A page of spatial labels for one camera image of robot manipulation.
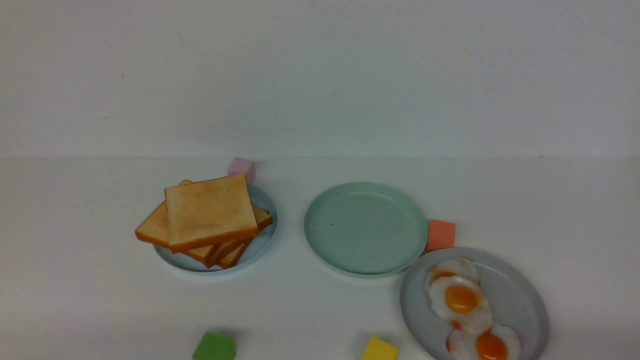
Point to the toast slice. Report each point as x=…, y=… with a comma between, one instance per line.
x=231, y=255
x=162, y=226
x=208, y=255
x=209, y=212

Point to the grey speckled plate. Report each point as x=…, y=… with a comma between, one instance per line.
x=514, y=302

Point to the fried egg back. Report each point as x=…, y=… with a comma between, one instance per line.
x=458, y=266

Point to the fried egg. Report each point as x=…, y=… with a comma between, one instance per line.
x=461, y=304
x=458, y=266
x=500, y=342

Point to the green plate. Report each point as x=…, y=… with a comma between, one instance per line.
x=366, y=229

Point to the pink cube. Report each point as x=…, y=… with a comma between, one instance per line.
x=244, y=166

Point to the light blue plate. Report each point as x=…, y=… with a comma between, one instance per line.
x=187, y=266

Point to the orange cube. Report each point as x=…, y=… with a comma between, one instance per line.
x=441, y=235

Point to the yellow cube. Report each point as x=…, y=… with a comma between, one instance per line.
x=378, y=349

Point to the fried egg middle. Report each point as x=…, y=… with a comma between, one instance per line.
x=461, y=304

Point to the green cube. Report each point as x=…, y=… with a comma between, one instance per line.
x=215, y=346

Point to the fried egg front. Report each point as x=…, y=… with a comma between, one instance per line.
x=500, y=342

